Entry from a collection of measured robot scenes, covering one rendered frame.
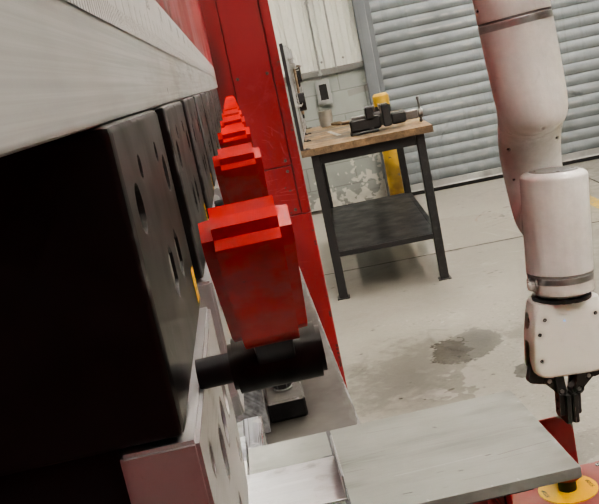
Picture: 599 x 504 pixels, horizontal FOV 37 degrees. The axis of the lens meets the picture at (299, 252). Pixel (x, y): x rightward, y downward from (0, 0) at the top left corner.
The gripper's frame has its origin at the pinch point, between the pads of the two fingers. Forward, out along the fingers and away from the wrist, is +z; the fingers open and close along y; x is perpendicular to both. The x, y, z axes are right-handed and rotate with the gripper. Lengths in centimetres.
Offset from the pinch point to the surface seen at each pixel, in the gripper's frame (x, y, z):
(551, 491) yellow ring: -9.5, -6.6, 6.7
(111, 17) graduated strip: -78, -45, -49
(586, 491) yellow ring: -11.5, -3.0, 6.4
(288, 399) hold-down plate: 9.8, -36.3, -3.1
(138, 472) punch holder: -86, -46, -37
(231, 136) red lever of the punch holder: -48, -41, -43
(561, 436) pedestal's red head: 4.6, 0.5, 6.3
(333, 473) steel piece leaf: -37, -36, -13
